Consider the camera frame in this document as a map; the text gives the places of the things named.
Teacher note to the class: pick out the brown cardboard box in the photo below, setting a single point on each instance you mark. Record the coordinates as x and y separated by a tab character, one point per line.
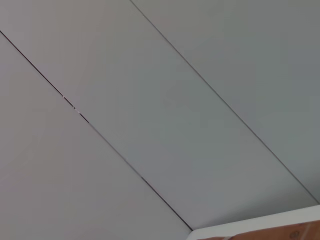
287	232

